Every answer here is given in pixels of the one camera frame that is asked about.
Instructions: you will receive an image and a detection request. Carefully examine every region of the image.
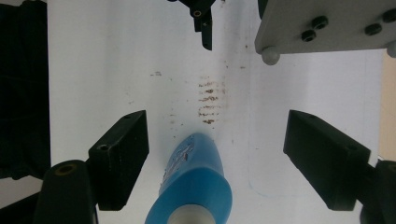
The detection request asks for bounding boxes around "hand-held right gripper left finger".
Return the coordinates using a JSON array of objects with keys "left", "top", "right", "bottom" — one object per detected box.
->
[{"left": 88, "top": 109, "right": 150, "bottom": 212}]

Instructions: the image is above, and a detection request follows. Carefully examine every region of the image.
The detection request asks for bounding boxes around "blue plastic tube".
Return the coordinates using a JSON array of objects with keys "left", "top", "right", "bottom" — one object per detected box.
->
[{"left": 144, "top": 133, "right": 233, "bottom": 224}]

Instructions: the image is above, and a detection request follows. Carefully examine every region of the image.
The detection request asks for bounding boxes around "dark cloth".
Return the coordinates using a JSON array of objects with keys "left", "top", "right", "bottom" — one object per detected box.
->
[{"left": 0, "top": 0, "right": 51, "bottom": 181}]

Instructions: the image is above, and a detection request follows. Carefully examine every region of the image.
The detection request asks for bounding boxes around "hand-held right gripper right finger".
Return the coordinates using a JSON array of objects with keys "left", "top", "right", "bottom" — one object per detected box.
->
[{"left": 282, "top": 109, "right": 372, "bottom": 212}]

